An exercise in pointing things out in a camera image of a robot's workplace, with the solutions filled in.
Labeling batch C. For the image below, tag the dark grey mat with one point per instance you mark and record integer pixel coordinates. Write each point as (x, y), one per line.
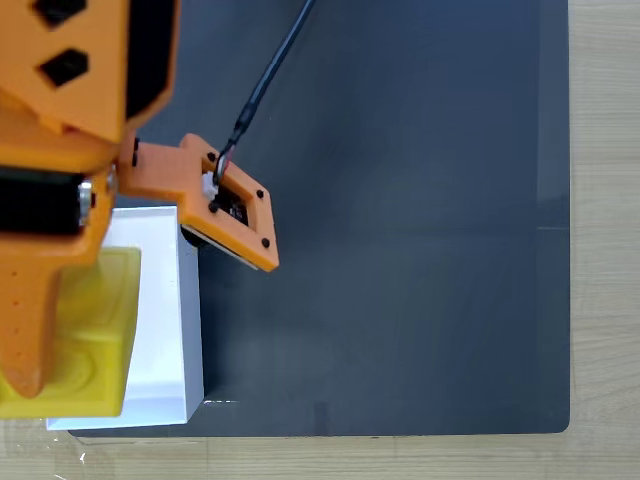
(400, 250)

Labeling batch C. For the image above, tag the yellow toy block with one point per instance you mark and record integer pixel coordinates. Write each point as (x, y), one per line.
(100, 325)

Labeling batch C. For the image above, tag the white open box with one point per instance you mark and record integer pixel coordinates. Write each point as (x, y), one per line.
(160, 325)

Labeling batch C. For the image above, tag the clear tape strip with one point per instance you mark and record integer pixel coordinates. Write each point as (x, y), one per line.
(30, 440)

